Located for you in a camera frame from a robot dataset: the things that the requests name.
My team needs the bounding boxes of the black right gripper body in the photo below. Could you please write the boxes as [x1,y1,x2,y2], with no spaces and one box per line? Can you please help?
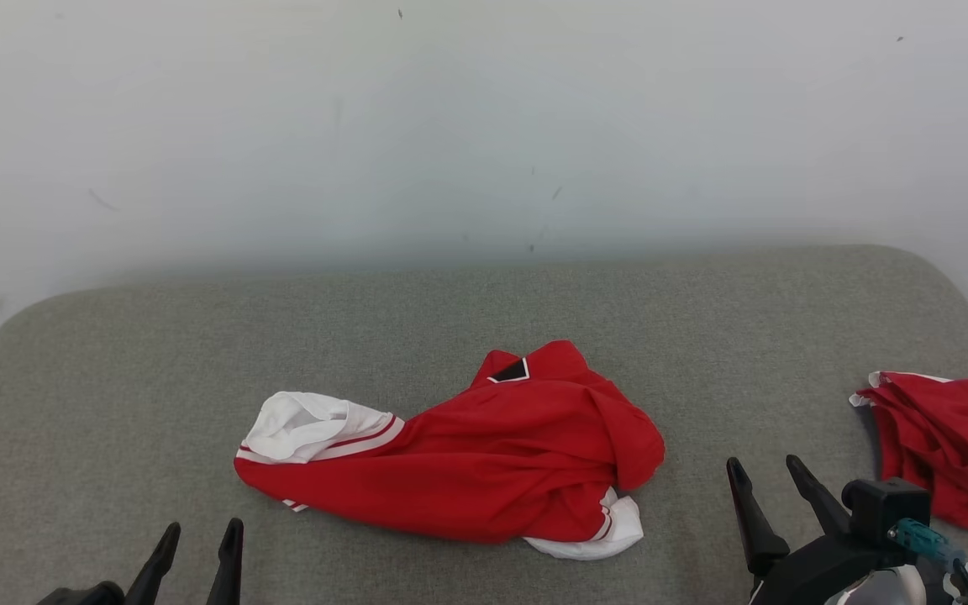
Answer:
[751,534,905,605]

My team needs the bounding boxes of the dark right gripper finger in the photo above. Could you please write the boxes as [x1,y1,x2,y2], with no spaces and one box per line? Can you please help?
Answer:
[786,455,851,539]
[726,457,789,576]

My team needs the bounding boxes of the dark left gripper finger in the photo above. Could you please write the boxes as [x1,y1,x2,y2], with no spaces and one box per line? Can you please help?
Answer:
[205,518,245,605]
[124,522,182,605]

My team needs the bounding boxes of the red Bulls shorts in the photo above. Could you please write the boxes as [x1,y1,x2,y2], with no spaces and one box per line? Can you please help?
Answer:
[850,371,968,539]

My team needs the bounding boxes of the red Bulls 23 jersey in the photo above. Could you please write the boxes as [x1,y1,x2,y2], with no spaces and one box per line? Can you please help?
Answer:
[234,339,666,561]

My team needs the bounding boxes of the teal right camera connector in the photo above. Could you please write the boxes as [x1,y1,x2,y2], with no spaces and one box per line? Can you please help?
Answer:
[887,518,965,568]

